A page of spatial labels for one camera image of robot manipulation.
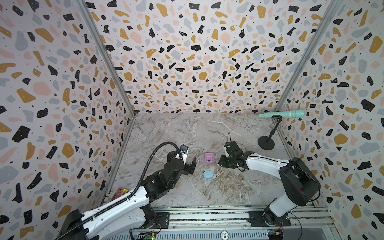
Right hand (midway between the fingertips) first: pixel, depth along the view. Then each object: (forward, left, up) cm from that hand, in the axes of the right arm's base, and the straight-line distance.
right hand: (219, 160), depth 91 cm
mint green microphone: (+13, -40, +27) cm, 50 cm away
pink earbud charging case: (+3, +6, -3) cm, 7 cm away
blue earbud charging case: (-8, +7, -3) cm, 11 cm away
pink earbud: (+2, +12, -4) cm, 12 cm away
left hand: (-5, +16, +17) cm, 24 cm away
